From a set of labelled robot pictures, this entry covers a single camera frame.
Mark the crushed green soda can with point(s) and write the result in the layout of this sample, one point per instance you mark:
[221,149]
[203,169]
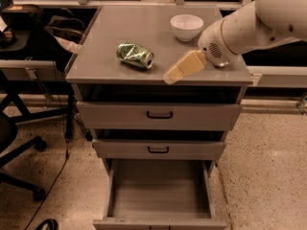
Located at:
[135,55]

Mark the grey open bottom drawer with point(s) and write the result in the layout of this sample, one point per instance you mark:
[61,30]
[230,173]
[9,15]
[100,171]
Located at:
[158,195]

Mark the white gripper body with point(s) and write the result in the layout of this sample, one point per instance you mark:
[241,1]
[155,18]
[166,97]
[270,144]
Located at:
[212,47]

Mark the grey middle drawer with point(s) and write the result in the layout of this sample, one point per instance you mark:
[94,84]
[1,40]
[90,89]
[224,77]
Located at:
[152,149]

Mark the grey top drawer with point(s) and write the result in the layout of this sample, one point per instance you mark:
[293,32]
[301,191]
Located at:
[160,116]

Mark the white ceramic bowl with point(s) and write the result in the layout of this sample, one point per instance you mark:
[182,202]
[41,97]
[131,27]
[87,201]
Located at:
[186,26]

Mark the black office chair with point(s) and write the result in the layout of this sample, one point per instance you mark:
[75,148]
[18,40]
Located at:
[8,133]

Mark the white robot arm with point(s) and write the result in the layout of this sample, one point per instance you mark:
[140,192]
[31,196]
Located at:
[261,24]

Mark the black device on desk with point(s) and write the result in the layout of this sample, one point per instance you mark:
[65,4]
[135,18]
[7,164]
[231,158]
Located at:
[21,21]

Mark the black shoe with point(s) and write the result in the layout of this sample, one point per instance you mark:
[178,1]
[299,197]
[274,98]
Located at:
[48,224]

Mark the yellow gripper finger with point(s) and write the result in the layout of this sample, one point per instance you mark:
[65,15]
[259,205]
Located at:
[191,62]

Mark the grey drawer cabinet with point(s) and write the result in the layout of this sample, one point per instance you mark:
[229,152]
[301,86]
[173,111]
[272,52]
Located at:
[97,75]

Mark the dark bag on desk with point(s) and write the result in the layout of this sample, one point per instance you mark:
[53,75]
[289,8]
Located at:
[68,32]

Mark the dark side desk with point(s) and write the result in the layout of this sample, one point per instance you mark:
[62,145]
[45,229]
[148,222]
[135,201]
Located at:
[35,77]

